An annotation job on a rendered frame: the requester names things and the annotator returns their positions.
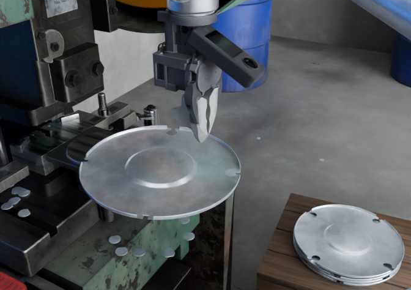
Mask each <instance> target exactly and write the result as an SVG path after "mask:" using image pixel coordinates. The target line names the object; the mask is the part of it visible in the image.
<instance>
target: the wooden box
mask: <svg viewBox="0 0 411 290"><path fill-rule="evenodd" d="M329 204H337V203H331V202H328V201H323V200H320V199H316V198H310V197H307V196H302V195H298V194H294V193H291V194H290V197H289V199H288V201H287V203H286V206H285V208H284V210H283V213H282V215H281V218H280V220H279V222H278V224H277V226H276V229H275V232H274V233H273V236H272V238H271V241H270V243H269V245H268V247H267V250H266V252H265V255H264V257H263V259H262V262H261V264H260V266H259V268H258V271H257V285H256V290H406V289H409V288H411V221H410V220H405V219H401V218H396V217H392V216H389V215H384V214H378V213H375V212H372V213H374V214H376V217H378V219H379V220H385V221H387V222H388V223H389V224H390V225H392V227H394V229H395V230H397V232H398V233H399V235H400V236H401V239H402V241H403V244H404V256H403V259H402V261H401V262H402V263H401V266H400V268H399V270H398V272H397V273H396V274H395V275H394V276H393V277H392V278H390V279H389V280H387V281H385V282H383V283H380V284H375V285H372V286H350V285H346V284H341V283H339V282H340V281H339V280H337V281H336V282H334V281H331V280H328V279H326V278H324V277H322V276H320V275H318V274H317V273H315V272H314V271H312V270H311V269H310V268H309V267H308V266H306V265H305V264H304V263H303V261H302V260H301V259H300V258H299V257H298V254H297V253H296V251H295V248H294V243H293V233H294V227H295V224H296V222H297V220H298V219H299V217H300V216H301V215H302V214H304V213H305V212H309V211H311V210H312V208H314V207H318V206H323V205H329ZM370 212H371V211H370Z"/></svg>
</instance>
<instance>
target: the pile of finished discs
mask: <svg viewBox="0 0 411 290"><path fill-rule="evenodd" d="M293 243H294V248H295V251H296V253H297V254H298V257H299V258H300V259H301V260H302V261H303V263H304V264H305V265H306V266H308V267H309V268H310V269H311V270H312V271H314V272H315V273H317V274H318V275H320V276H322V277H324V278H326V279H328V280H331V281H334V282H336V281H337V280H339V281H340V282H339V283H341V284H346V285H350V286H372V285H375V284H380V283H383V282H385V281H387V280H389V279H390V278H392V277H393V276H394V275H395V274H396V273H397V272H398V270H399V268H400V266H401V263H402V262H401V261H402V259H403V256H404V244H403V241H402V239H401V236H400V235H399V233H398V232H397V230H395V229H394V227H392V225H390V224H389V223H388V222H387V221H385V220H379V219H378V217H376V214H374V213H372V212H370V211H367V210H364V209H361V208H358V207H354V206H348V205H342V204H329V205H323V206H318V207H314V208H312V210H311V211H309V212H305V213H304V214H302V215H301V216H300V217H299V219H298V220H297V222H296V224H295V227H294V233H293Z"/></svg>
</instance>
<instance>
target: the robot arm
mask: <svg viewBox="0 0 411 290"><path fill-rule="evenodd" d="M351 1H353V2H354V3H356V4H357V5H359V6H360V7H362V8H363V9H365V10H366V11H368V12H369V13H371V14H372V15H374V16H375V17H377V18H378V19H380V20H381V21H383V22H384V23H385V24H387V25H389V26H390V27H391V28H393V29H394V30H396V31H398V32H399V33H400V34H402V35H403V36H405V37H407V38H408V39H409V40H411V0H351ZM166 3H167V9H166V10H165V11H163V10H160V11H158V12H157V18H158V21H164V22H165V42H163V43H161V44H162V46H161V47H160V45H161V44H159V45H158V51H157V52H154V53H152V54H153V65H154V85H155V86H160V87H164V88H165V89H166V90H169V91H173V92H177V91H178V90H182V91H185V93H184V94H182V104H181V105H180V106H178V107H175V108H173V109H172V110H171V116H172V118H173V119H174V120H175V121H177V122H179V123H181V124H182V125H184V126H186V127H188V128H190V129H191V130H192V132H193V134H194V137H195V138H196V139H197V141H198V142H199V143H202V142H203V141H205V140H206V138H207V136H208V135H209V133H210V131H211V128H212V125H213V122H214V120H215V116H216V112H217V109H218V105H219V101H220V96H221V89H222V71H224V72H225V73H226V74H228V75H229V76H230V77H231V78H233V79H234V80H235V81H236V82H238V83H239V84H240V85H242V86H243V87H244V88H249V87H251V86H252V85H253V84H254V83H255V82H256V81H257V80H259V79H260V77H261V76H262V74H263V73H264V72H265V67H264V66H263V65H262V64H261V63H259V62H258V61H257V60H255V59H254V58H253V57H251V56H250V55H249V54H248V53H246V52H245V51H243V50H242V49H241V48H240V47H239V46H237V45H236V44H235V43H233V42H232V41H231V40H229V39H228V38H227V37H225V36H224V35H223V34H222V33H220V32H219V31H217V30H216V29H215V28H214V27H213V26H211V25H210V24H213V23H215V22H216V21H217V8H219V0H166ZM163 45H164V46H163ZM164 51H166V52H164ZM162 52H163V54H161V53H162ZM156 63H157V64H156Z"/></svg>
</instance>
